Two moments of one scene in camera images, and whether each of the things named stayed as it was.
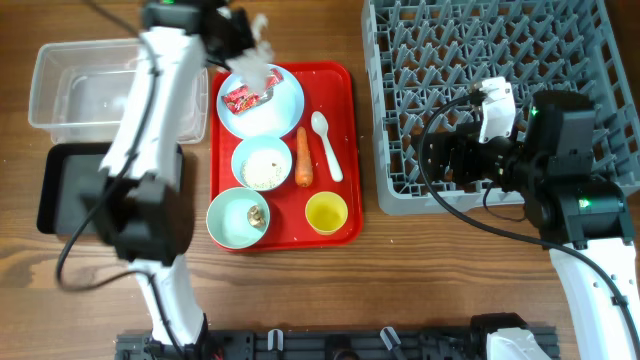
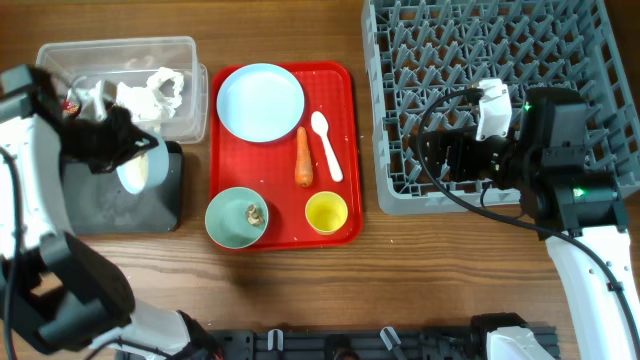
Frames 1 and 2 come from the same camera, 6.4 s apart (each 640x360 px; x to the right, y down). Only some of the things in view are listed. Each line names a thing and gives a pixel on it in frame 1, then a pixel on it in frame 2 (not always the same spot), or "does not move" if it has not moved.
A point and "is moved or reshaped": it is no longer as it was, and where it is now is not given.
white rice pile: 264,169 is moved or reshaped
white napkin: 252,63 is moved or reshaped
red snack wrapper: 243,99 → 72,108
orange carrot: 303,166 does not move
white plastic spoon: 320,124 does not move
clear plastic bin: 82,91 does not move
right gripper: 439,160 does not move
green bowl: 228,219 does not move
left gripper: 248,38 → 129,140
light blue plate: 271,119 does not move
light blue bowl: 261,163 is moved or reshaped
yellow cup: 326,212 does not move
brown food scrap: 256,217 does not move
